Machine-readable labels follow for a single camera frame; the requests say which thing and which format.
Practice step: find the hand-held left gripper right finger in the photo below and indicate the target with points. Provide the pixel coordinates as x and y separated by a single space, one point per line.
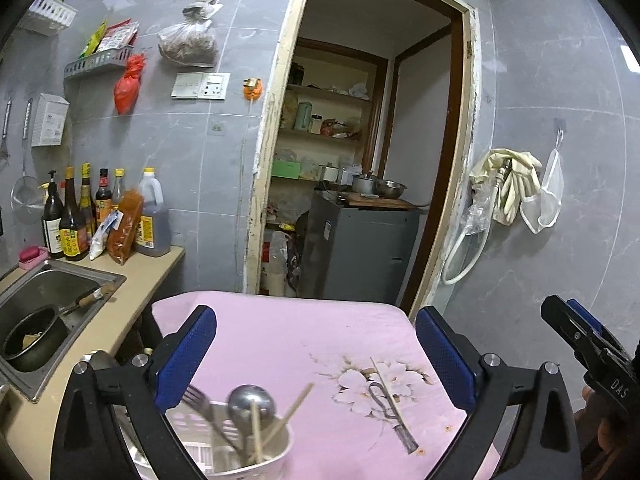
445 360

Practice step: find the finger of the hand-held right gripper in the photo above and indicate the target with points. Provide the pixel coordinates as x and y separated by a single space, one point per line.
575 327
595 319

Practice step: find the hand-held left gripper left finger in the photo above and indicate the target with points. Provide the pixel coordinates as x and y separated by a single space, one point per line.
187 355

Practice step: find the metal fork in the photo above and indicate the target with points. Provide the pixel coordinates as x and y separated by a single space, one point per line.
195 400

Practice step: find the wooden chopstick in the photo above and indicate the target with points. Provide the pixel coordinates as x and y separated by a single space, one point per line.
255 435
382 380
295 405

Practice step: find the metal spoon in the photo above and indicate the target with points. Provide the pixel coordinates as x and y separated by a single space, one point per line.
250 402

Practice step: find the metal peeler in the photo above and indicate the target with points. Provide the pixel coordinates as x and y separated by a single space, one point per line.
407 437

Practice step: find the white plastic utensil holder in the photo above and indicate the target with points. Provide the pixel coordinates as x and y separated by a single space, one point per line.
270 455

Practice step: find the person's right hand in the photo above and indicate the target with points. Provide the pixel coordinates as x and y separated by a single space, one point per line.
587 420

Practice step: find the beige kitchen counter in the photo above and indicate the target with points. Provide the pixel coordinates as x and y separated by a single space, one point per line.
145 280

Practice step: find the pink floral table cloth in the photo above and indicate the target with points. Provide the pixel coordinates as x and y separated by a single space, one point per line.
300 330

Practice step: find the white sack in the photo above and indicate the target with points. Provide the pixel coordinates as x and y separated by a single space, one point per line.
275 270

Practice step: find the translucent white bag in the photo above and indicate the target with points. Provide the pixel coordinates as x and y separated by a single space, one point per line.
545 205

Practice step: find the large brown liquid jug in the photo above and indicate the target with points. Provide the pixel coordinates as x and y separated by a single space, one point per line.
155 225

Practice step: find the grey cabinet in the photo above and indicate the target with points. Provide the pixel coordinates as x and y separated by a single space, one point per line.
360 250

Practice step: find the orange food packet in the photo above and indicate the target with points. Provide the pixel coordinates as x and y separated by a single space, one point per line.
125 230

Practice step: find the stainless steel sink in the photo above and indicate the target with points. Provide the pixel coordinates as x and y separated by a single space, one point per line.
65 280

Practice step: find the white and blue packet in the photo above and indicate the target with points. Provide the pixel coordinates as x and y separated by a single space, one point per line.
102 237

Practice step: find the clear plastic bag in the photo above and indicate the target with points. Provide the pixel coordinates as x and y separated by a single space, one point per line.
477 215

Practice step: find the yellow sponge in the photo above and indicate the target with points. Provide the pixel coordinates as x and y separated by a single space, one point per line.
32 339

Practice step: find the cream rubber gloves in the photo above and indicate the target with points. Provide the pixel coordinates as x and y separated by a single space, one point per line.
520 180

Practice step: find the large dark sauce bottle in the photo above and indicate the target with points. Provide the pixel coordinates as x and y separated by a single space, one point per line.
73 235

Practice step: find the wooden board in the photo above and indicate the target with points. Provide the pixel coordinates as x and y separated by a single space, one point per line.
385 204

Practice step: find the clear bottle with yellow cap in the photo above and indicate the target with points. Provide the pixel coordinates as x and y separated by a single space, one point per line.
118 190

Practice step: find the metal bowl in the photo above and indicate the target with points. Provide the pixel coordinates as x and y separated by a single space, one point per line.
391 189

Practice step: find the red label sauce bottle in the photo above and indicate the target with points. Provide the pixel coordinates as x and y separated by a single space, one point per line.
103 195

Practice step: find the dark pump bottle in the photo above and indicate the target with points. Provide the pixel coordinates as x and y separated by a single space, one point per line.
52 230

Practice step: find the pink scrubbing brush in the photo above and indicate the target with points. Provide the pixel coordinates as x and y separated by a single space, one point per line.
31 254

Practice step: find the slim dark sauce bottle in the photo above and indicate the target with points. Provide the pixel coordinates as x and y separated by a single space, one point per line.
87 195

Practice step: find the metal pot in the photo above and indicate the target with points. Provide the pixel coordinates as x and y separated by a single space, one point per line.
364 185

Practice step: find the green box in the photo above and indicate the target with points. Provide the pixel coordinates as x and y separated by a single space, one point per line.
286 169

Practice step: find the brown framed door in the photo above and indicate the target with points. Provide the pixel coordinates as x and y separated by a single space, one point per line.
425 135

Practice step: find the metal mesh strainer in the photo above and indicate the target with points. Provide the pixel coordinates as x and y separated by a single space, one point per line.
27 192

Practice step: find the wooden shelf unit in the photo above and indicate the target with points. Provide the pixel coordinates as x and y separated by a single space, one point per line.
378 110

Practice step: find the green canister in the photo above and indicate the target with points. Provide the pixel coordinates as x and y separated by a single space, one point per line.
305 117

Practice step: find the red plastic bag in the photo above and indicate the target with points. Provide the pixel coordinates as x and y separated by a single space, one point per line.
127 90

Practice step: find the metal spatula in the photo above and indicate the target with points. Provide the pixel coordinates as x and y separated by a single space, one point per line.
6 120

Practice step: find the clear bag of dried goods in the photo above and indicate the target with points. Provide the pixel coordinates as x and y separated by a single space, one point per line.
187 42

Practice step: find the red and white packets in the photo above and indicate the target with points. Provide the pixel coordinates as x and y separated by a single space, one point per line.
120 35

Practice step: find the yellow green packet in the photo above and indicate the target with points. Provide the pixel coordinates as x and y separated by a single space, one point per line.
95 40

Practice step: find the white plastic basket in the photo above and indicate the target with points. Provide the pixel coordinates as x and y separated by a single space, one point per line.
50 12

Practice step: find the white door frame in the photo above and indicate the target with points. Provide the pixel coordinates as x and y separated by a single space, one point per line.
270 135

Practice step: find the white wall socket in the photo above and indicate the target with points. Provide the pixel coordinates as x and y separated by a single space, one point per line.
215 86

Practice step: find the orange wall plug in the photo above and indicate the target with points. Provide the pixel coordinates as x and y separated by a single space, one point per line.
251 91

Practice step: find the white wall box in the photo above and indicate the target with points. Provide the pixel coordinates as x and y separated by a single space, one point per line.
50 120

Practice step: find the grey wall rack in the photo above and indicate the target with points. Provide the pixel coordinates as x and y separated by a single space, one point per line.
95 64

